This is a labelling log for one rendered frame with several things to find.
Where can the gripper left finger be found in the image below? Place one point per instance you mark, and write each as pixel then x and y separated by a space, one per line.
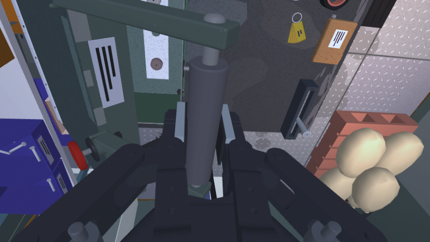
pixel 100 175

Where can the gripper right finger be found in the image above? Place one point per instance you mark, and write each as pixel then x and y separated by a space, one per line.
pixel 295 175

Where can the red button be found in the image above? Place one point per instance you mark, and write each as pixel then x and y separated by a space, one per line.
pixel 77 155

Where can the grey shear pin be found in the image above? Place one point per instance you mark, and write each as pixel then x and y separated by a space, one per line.
pixel 303 128

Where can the dark green chest body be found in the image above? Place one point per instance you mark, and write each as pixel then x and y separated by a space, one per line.
pixel 67 84

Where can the white rack strip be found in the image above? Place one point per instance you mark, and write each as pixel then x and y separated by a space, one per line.
pixel 156 47

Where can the grey screw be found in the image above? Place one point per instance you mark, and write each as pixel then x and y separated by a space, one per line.
pixel 18 147
pixel 35 154
pixel 51 185

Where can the black tray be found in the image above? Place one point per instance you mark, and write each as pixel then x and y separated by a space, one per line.
pixel 291 117

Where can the blue drawer cabinet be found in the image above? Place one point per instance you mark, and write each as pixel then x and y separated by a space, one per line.
pixel 23 181

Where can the grey shelf unit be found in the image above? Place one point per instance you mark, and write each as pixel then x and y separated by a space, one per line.
pixel 30 70

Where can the brown box with white label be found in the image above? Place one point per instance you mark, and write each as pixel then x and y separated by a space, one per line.
pixel 332 42

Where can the dark green flat bar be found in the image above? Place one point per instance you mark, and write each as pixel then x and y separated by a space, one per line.
pixel 151 22

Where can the black and red roll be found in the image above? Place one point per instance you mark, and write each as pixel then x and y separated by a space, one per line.
pixel 333 3

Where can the black box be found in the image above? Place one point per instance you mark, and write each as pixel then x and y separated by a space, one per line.
pixel 378 12

